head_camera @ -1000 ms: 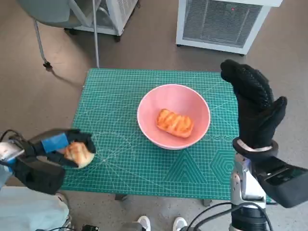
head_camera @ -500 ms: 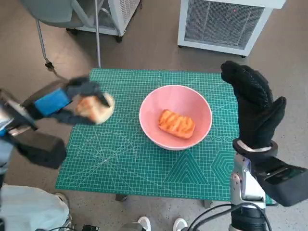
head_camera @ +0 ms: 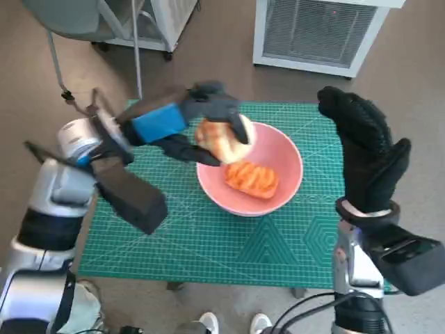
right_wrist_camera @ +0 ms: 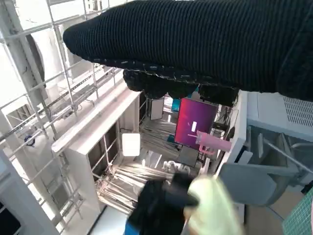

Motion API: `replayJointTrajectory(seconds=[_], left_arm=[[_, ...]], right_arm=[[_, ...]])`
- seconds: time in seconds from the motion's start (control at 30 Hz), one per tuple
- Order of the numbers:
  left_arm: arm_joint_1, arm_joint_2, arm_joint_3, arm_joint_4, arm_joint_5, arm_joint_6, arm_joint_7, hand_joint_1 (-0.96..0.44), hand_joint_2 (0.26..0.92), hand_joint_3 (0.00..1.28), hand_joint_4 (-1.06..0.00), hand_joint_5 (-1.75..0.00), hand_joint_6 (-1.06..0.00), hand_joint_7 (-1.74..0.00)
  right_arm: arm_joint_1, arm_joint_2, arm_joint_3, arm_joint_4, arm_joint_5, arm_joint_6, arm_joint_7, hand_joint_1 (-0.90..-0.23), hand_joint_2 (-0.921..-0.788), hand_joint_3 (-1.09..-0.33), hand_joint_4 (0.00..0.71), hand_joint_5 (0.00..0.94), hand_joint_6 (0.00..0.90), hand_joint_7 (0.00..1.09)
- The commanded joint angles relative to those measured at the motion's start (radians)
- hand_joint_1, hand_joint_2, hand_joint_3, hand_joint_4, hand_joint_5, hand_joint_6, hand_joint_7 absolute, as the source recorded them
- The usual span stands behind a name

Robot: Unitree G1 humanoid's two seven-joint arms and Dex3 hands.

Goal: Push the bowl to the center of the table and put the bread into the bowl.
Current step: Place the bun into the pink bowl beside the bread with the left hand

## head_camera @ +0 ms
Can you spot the black left robot hand, blue tape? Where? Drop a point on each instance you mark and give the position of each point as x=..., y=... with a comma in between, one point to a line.
x=160, y=123

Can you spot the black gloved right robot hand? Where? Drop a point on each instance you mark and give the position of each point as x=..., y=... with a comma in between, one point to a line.
x=368, y=156

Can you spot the round toy bread bun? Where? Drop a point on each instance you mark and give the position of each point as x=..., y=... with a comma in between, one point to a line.
x=222, y=139

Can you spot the pink bowl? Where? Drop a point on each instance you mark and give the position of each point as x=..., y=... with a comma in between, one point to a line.
x=288, y=167

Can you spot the long striped toy bread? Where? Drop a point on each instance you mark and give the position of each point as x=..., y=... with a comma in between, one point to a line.
x=250, y=179

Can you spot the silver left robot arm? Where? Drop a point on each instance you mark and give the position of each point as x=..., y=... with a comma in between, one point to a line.
x=59, y=188

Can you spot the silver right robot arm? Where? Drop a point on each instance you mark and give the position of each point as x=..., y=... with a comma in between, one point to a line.
x=358, y=271

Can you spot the thin metal pole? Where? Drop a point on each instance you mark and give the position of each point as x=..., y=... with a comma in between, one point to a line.
x=137, y=48

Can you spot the white wheeled cabinet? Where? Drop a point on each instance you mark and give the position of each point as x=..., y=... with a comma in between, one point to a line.
x=174, y=21

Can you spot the white cabinet with mesh front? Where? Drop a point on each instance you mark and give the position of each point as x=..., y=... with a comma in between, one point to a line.
x=313, y=31

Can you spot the green cutting mat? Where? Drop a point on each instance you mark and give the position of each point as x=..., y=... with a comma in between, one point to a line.
x=226, y=250

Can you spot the grey chair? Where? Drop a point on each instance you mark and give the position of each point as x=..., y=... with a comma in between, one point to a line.
x=62, y=14

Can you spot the white shoe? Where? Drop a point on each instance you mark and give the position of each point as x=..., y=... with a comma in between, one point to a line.
x=208, y=321
x=260, y=323

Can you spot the small black box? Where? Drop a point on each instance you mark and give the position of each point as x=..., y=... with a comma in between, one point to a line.
x=132, y=330

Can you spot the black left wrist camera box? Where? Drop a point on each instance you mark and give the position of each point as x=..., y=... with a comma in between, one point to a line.
x=135, y=202

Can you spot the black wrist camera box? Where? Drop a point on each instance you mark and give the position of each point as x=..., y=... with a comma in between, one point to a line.
x=135, y=202
x=406, y=268

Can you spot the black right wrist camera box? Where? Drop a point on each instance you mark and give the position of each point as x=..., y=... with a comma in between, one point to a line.
x=406, y=268

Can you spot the grey table leg bracket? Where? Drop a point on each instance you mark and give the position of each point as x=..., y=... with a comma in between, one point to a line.
x=175, y=286
x=299, y=293

